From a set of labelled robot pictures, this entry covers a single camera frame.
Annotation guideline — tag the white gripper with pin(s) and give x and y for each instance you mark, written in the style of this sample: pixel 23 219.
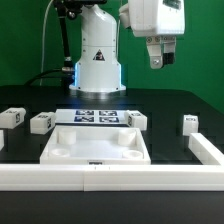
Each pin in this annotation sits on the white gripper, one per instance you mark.
pixel 157 18

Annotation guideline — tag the white square table top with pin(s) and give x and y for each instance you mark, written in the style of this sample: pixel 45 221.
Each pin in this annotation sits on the white square table top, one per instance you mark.
pixel 85 145

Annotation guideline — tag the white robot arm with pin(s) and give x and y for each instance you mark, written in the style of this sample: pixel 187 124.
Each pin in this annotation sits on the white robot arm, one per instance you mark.
pixel 98 72

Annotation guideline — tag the white obstacle fence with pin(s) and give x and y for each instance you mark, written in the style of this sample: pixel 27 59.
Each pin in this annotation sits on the white obstacle fence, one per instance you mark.
pixel 23 177

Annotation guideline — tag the white marker base plate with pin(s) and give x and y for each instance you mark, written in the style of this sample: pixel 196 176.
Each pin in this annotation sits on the white marker base plate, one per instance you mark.
pixel 90 116

